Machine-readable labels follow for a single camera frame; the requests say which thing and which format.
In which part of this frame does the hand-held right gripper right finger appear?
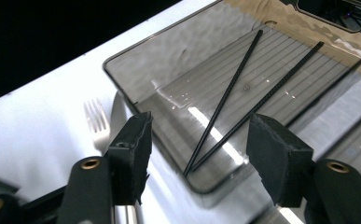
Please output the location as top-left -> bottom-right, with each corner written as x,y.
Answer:
246,112 -> 315,209

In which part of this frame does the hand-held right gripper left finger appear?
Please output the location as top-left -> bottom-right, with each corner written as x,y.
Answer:
104,111 -> 154,207

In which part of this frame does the black chopstick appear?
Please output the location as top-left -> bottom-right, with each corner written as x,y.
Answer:
182,28 -> 265,177
190,41 -> 326,173

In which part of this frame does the silver metal fork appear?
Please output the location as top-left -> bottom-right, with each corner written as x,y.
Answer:
83,97 -> 112,155

